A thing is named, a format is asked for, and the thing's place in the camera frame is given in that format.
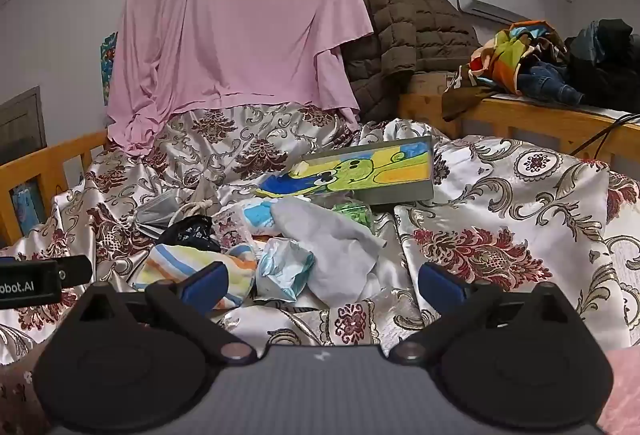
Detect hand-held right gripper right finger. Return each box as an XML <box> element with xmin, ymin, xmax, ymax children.
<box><xmin>390</xmin><ymin>262</ymin><xmax>576</xmax><ymax>363</ymax></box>

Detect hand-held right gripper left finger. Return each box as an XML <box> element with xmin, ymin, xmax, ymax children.
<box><xmin>75</xmin><ymin>261</ymin><xmax>257</xmax><ymax>363</ymax></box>

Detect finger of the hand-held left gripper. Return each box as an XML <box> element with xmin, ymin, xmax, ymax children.
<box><xmin>50</xmin><ymin>255</ymin><xmax>94</xmax><ymax>288</ymax></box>

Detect light grey cloth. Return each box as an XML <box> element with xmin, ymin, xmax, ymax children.
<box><xmin>270</xmin><ymin>198</ymin><xmax>387</xmax><ymax>308</ymax></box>

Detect striped pastel cloth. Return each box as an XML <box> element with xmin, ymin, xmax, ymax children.
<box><xmin>132</xmin><ymin>242</ymin><xmax>257</xmax><ymax>311</ymax></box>

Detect black sock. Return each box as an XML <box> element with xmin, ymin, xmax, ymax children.
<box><xmin>161</xmin><ymin>215</ymin><xmax>221</xmax><ymax>252</ymax></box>

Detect crumpled blue white packet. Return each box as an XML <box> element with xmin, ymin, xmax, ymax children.
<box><xmin>255</xmin><ymin>237</ymin><xmax>316</xmax><ymax>303</ymax></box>

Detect blue picture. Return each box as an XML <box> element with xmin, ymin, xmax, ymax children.
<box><xmin>12</xmin><ymin>185</ymin><xmax>46</xmax><ymax>226</ymax></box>

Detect grey folded garment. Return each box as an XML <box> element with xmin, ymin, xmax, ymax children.
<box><xmin>134</xmin><ymin>192</ymin><xmax>193</xmax><ymax>236</ymax></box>

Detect floral satin bedspread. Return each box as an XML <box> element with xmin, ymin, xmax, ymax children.
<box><xmin>0</xmin><ymin>102</ymin><xmax>640</xmax><ymax>366</ymax></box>

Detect green patterned bag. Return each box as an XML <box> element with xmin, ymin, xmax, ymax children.
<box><xmin>332</xmin><ymin>198</ymin><xmax>375</xmax><ymax>228</ymax></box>

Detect grey door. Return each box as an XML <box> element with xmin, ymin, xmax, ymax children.
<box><xmin>0</xmin><ymin>86</ymin><xmax>43</xmax><ymax>156</ymax></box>

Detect brown garment with white print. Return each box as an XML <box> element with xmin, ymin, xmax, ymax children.
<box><xmin>441</xmin><ymin>65</ymin><xmax>501</xmax><ymax>122</ymax></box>

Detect cardboard box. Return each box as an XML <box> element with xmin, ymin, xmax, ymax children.
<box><xmin>405</xmin><ymin>71</ymin><xmax>458</xmax><ymax>96</ymax></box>

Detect pink fleece cloth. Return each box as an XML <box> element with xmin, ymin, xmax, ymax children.
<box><xmin>597</xmin><ymin>347</ymin><xmax>640</xmax><ymax>435</ymax></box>

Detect blue jeans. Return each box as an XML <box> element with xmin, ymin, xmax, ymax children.
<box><xmin>517</xmin><ymin>62</ymin><xmax>586</xmax><ymax>106</ymax></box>

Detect colourful patchwork cloth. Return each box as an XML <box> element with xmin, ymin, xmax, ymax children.
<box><xmin>470</xmin><ymin>20</ymin><xmax>568</xmax><ymax>96</ymax></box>

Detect brown quilted jacket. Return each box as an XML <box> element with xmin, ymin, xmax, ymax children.
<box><xmin>342</xmin><ymin>0</ymin><xmax>483</xmax><ymax>128</ymax></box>

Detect pink bed sheet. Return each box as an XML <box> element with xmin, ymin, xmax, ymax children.
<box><xmin>106</xmin><ymin>0</ymin><xmax>376</xmax><ymax>155</ymax></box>

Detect dark clothes pile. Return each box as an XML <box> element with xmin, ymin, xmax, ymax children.
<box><xmin>565</xmin><ymin>19</ymin><xmax>640</xmax><ymax>108</ymax></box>

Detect wooden slatted bed rail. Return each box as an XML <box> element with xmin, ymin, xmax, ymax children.
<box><xmin>0</xmin><ymin>130</ymin><xmax>108</xmax><ymax>246</ymax></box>

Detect wooden bed frame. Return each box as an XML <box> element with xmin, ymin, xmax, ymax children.
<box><xmin>397</xmin><ymin>92</ymin><xmax>640</xmax><ymax>166</ymax></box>

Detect narrow colourful wall poster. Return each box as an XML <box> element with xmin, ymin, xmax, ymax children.
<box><xmin>100</xmin><ymin>32</ymin><xmax>118</xmax><ymax>106</ymax></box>

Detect black cable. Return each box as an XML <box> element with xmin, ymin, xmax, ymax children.
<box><xmin>570</xmin><ymin>112</ymin><xmax>640</xmax><ymax>156</ymax></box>

